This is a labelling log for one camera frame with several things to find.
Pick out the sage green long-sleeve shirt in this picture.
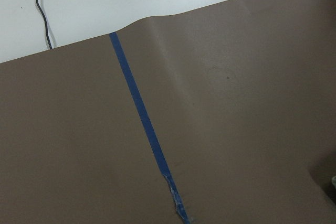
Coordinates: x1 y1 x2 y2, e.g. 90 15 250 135
331 176 336 188

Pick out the black thin cable left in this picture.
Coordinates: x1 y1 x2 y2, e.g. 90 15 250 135
27 0 53 50

